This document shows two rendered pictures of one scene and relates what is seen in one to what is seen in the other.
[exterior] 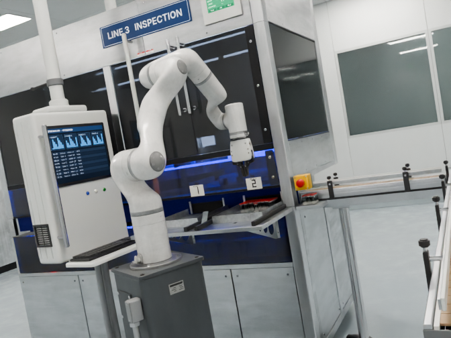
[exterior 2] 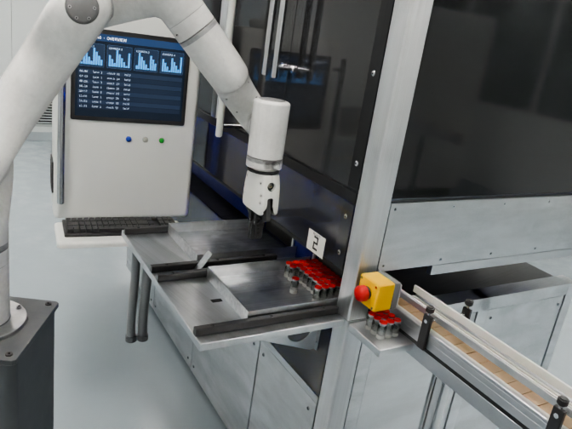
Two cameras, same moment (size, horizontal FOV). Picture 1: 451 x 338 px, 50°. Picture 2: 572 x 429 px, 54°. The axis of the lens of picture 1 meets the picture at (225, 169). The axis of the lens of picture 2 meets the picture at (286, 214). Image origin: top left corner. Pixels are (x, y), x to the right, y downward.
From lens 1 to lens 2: 142 cm
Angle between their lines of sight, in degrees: 34
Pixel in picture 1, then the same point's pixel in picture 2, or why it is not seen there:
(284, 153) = (365, 224)
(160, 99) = (32, 61)
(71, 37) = not seen: outside the picture
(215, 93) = (209, 72)
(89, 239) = (112, 201)
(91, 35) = not seen: outside the picture
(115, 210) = (172, 174)
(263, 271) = (287, 377)
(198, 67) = (171, 11)
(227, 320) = (241, 397)
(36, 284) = not seen: hidden behind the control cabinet
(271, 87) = (389, 88)
